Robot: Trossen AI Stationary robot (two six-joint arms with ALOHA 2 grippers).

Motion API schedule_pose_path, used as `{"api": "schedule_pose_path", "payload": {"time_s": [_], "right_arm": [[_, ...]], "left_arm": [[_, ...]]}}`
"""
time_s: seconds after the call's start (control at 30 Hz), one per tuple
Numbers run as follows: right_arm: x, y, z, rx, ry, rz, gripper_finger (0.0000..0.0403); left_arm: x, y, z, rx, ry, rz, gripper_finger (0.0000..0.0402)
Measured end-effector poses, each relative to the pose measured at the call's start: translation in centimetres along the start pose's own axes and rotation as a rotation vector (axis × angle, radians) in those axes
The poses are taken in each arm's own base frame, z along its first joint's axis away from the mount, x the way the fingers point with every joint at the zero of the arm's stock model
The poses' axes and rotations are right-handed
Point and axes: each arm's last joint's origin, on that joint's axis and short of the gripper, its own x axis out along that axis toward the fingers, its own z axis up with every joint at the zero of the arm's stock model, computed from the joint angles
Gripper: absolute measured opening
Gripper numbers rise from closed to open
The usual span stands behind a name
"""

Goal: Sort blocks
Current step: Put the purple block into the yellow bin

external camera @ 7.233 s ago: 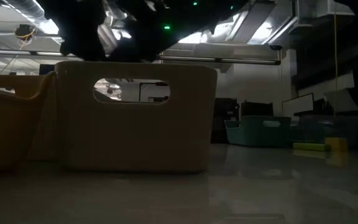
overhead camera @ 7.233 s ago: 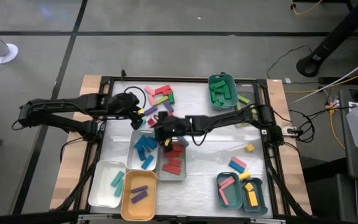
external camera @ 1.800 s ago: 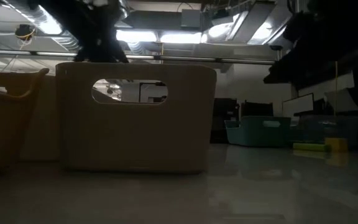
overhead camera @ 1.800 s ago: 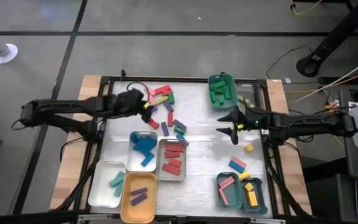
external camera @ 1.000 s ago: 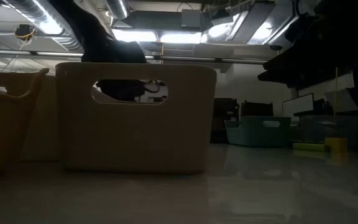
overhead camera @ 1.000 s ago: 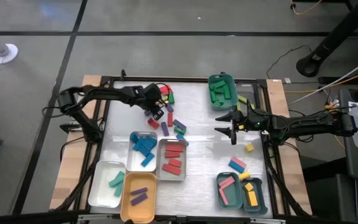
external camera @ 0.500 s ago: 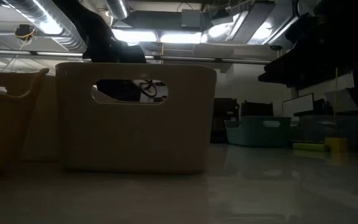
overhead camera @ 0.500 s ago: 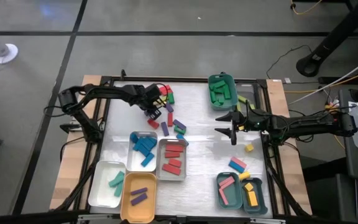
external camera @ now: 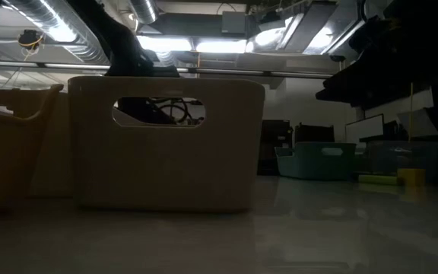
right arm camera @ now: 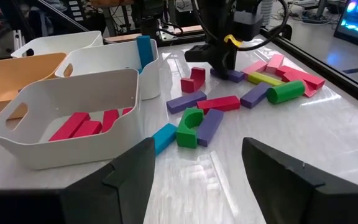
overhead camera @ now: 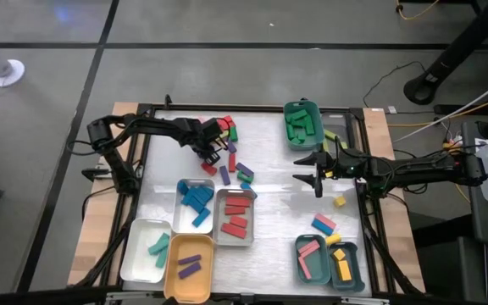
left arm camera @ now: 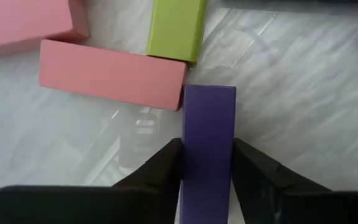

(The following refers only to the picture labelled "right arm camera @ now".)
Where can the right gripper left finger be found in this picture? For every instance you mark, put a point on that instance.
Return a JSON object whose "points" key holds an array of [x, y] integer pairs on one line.
{"points": [[126, 193]]}

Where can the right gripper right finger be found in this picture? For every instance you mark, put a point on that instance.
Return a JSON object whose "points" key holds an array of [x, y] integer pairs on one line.
{"points": [[291, 199]]}

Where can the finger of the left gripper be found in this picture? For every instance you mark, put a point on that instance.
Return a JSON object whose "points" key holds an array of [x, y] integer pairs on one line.
{"points": [[218, 67], [231, 65]]}

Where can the purple wooden block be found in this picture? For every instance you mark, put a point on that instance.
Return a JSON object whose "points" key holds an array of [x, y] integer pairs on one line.
{"points": [[255, 95], [186, 101], [210, 127], [238, 76]]}

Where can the pink wooden block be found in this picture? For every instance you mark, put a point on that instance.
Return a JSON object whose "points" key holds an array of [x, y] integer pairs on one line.
{"points": [[274, 62], [255, 67]]}

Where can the red wooden block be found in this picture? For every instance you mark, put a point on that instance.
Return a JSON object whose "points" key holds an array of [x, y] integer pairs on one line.
{"points": [[218, 103], [68, 127], [89, 129], [306, 79], [194, 81], [309, 91]]}

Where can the green wooden block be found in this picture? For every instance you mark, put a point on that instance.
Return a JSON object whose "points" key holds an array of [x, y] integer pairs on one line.
{"points": [[286, 91], [189, 133]]}

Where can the blue wooden block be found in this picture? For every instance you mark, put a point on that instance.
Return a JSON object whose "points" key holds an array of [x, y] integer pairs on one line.
{"points": [[165, 137], [145, 51]]}

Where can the white plastic bin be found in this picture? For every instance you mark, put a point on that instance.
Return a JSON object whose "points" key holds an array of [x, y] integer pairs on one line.
{"points": [[57, 43], [110, 59]]}

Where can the light grey plastic bin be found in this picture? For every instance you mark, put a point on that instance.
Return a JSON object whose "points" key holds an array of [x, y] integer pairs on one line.
{"points": [[73, 93]]}

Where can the orange plastic bin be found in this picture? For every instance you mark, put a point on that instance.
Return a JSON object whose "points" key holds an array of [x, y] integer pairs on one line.
{"points": [[5, 81]]}

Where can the lime wooden block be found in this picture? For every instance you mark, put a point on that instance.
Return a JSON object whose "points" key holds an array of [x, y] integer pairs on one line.
{"points": [[264, 78]]}

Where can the white tower fan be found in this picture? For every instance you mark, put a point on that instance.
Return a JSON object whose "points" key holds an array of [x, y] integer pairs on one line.
{"points": [[266, 12]]}

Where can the wooden table side board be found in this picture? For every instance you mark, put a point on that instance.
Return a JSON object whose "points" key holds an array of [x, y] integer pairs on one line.
{"points": [[154, 35]]}

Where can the computer tower with lights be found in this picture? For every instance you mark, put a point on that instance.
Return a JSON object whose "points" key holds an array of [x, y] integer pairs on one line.
{"points": [[357, 18]]}

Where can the black drawer cabinet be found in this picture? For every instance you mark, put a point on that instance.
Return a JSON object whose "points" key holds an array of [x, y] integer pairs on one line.
{"points": [[76, 12]]}

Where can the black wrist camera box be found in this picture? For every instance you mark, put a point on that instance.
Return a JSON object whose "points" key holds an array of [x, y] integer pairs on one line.
{"points": [[249, 25]]}

